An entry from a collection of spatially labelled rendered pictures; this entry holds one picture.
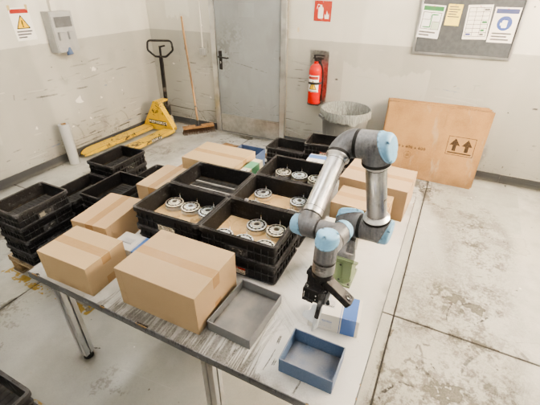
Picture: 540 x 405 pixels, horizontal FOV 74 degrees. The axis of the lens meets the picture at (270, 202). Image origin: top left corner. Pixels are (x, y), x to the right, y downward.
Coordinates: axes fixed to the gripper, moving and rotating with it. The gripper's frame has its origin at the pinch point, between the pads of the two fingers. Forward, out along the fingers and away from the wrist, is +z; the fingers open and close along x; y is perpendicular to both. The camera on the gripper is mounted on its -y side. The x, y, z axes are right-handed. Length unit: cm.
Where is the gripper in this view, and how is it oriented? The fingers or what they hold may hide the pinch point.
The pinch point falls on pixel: (321, 318)
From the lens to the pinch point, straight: 137.2
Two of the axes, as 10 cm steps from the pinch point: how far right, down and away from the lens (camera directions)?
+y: -8.8, -2.5, 4.0
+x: -4.7, 3.7, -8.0
